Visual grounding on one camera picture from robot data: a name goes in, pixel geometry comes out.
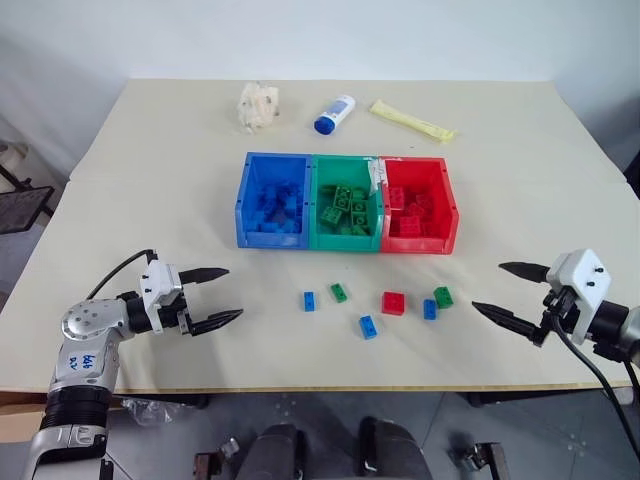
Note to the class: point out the black table frame bar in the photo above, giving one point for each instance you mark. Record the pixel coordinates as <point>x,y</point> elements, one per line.
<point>545,396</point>

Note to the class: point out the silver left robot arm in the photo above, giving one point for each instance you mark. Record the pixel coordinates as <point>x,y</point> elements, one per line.
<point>82,360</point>

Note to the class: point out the red plastic bin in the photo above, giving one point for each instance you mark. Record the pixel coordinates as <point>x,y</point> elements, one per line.
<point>417,246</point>

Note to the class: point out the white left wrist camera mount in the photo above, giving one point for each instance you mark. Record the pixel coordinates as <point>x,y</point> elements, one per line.
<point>160,280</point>

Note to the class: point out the black metal rack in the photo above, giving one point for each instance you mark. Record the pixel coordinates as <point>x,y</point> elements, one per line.
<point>22,202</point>

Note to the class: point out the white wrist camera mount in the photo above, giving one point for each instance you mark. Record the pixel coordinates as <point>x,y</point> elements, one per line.
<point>582,280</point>
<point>160,280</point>

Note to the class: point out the blue plastic bin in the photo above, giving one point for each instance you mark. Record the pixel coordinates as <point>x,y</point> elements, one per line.
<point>252,240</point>

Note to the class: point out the square red toy brick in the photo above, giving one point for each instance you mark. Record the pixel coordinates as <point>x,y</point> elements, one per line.
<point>393,303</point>

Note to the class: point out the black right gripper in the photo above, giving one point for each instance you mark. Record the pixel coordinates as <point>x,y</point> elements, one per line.
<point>557,312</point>

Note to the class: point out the crumpled white plastic wrap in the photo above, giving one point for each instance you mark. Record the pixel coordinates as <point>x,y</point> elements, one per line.
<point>257,107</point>

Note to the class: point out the dark rounded shape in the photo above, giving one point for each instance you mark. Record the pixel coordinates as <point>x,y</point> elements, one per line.
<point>392,452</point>
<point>277,455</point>

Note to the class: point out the metal bracket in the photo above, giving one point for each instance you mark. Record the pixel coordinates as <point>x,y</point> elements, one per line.
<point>212,460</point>
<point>487,460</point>

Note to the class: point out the white paper label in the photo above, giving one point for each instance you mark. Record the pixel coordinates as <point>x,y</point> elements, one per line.
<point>376,175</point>

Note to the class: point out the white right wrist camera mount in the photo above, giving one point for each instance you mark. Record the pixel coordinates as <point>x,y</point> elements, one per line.
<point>582,280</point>

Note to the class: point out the small blue toy brick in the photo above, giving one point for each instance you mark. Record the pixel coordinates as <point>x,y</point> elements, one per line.
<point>430,310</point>
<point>369,327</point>
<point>310,301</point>

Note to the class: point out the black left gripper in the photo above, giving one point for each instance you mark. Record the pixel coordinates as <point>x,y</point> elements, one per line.
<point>172,315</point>

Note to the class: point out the green plastic bin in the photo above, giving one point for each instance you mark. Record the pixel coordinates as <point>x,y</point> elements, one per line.
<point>345,244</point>

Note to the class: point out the square green toy brick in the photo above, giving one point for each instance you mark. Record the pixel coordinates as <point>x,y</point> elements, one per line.
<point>444,297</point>

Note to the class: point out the yellow tube packet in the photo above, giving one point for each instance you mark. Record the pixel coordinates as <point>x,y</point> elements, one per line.
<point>412,121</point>

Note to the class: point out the white bottle blue cap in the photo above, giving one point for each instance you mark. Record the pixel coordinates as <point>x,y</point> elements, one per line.
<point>336,112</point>

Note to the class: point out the clear plastic bag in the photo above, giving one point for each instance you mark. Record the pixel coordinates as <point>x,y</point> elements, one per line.
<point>150,410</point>

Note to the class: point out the small green toy brick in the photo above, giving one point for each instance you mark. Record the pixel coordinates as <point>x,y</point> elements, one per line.
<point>339,293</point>

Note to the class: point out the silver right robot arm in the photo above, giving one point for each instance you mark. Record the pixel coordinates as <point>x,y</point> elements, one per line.
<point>617,325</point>

